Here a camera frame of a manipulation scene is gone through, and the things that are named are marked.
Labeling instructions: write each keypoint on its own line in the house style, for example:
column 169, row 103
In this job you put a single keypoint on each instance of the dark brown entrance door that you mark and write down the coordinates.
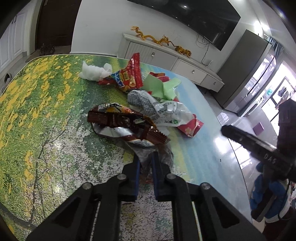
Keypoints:
column 55, row 23

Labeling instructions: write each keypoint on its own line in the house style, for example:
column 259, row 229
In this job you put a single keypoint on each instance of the white tissue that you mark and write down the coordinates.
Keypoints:
column 95, row 73

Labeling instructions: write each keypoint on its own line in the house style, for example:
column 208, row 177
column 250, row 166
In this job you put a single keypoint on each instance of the white printed plastic bag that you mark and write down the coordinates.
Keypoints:
column 167, row 113

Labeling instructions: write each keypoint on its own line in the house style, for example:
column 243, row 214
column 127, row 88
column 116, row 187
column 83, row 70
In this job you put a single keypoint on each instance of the grey slippers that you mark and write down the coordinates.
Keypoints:
column 7, row 78

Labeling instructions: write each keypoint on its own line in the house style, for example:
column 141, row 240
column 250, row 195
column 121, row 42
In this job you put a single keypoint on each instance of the golden dragon figurine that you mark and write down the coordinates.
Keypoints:
column 141, row 35

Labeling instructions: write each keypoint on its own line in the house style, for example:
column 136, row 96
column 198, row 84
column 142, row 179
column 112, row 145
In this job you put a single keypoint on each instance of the white built-in cabinet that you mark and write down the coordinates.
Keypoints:
column 12, row 39

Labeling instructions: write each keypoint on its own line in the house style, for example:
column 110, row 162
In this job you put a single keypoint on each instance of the white grey tv cabinet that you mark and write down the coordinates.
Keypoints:
column 166, row 58

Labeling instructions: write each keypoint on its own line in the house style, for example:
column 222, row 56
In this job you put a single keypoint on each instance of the purple storage stool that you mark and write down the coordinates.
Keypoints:
column 258, row 128

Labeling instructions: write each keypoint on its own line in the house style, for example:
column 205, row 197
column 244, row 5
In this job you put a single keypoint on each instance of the red snack bag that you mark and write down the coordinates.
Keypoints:
column 128, row 78

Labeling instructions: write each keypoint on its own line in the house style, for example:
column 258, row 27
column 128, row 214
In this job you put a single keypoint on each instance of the red pink paper wrapper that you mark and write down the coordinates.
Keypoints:
column 192, row 127

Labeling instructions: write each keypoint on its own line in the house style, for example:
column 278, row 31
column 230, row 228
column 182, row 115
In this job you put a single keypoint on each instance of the light green paper sheet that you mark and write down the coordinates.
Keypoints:
column 161, row 87

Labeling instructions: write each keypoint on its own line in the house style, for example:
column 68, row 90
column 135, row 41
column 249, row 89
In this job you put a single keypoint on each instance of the dark shoes pair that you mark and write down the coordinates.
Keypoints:
column 47, row 49

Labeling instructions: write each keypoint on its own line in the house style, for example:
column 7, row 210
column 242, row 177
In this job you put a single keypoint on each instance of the hanging laundry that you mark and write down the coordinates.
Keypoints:
column 285, row 93

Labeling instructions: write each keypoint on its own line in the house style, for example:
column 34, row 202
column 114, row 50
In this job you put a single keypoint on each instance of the black wall television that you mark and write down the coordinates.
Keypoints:
column 214, row 20

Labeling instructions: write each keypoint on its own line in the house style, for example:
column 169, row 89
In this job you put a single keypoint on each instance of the dark brown snack wrapper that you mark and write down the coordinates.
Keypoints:
column 113, row 120

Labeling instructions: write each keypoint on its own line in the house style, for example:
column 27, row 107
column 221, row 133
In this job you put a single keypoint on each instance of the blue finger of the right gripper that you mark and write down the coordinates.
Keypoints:
column 260, row 150

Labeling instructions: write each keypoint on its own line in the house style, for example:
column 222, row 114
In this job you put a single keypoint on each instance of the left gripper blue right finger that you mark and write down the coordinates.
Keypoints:
column 159, row 173

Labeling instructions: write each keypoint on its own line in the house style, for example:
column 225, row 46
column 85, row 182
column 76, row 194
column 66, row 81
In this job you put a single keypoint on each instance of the grey steel refrigerator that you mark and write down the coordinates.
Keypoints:
column 245, row 72

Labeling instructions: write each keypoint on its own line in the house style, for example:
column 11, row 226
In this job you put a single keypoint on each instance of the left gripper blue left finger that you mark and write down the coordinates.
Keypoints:
column 130, row 186

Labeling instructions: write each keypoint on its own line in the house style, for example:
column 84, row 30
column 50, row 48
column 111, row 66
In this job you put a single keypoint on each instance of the golden tiger figurine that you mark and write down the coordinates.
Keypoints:
column 183, row 51

